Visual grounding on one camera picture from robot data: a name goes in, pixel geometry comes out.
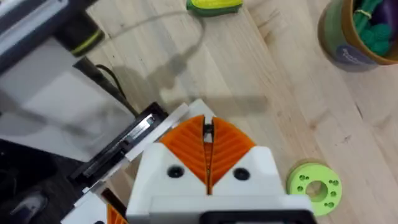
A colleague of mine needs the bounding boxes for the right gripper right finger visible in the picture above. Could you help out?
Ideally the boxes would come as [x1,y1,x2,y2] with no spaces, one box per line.
[208,116,289,197]

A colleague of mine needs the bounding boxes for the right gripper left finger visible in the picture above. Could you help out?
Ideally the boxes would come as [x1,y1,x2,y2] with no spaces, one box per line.
[126,114,213,217]

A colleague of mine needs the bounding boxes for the yellow green toy vegetable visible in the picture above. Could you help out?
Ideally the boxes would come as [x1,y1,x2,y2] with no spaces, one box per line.
[185,0,244,18]

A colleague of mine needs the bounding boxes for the green disc with holes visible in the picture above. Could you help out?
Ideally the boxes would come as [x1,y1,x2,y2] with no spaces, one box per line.
[285,160,343,218]

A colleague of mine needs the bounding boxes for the upright flat wrist plate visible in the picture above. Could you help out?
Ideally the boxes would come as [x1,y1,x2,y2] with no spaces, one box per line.
[0,37,136,163]

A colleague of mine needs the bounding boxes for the green tub with toys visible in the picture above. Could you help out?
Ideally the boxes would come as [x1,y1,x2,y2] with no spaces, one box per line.
[317,0,398,73]

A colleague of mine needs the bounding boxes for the thin black cable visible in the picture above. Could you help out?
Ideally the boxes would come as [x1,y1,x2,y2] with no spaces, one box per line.
[95,63,139,116]

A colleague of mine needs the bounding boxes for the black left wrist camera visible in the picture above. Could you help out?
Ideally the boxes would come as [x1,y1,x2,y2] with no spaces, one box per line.
[0,139,78,224]

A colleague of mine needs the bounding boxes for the pale thin cable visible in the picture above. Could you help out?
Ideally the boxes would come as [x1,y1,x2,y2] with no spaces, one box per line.
[104,11,206,41]

